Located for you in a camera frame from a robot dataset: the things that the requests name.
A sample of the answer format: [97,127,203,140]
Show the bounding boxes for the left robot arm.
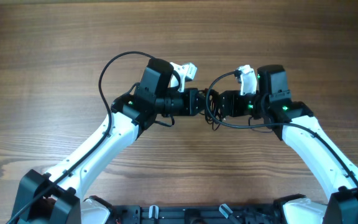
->
[9,57,205,223]

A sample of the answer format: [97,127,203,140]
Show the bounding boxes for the right camera black cable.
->
[206,70,358,224]

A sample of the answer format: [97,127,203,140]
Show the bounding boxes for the camera black cable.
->
[206,70,358,224]
[6,50,157,224]

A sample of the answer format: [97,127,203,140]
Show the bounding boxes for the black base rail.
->
[107,204,280,224]

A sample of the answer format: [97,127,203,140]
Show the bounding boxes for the left camera black cable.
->
[6,50,157,224]

